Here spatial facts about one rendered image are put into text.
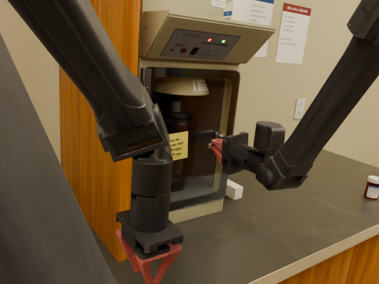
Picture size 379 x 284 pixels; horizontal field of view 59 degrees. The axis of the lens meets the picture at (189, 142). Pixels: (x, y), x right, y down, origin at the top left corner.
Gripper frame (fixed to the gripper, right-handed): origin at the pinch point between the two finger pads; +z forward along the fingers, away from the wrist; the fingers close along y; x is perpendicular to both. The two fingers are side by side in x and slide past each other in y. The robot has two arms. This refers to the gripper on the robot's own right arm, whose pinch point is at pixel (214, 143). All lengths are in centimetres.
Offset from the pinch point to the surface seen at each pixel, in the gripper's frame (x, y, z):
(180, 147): 8.4, -0.4, 4.5
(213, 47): 2.0, 25.7, -0.8
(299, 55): -96, 15, 44
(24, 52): 34, 23, 50
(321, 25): -112, 30, 44
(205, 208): -1.4, -23.0, 5.2
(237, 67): -12.1, 19.1, 5.0
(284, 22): -83, 31, 45
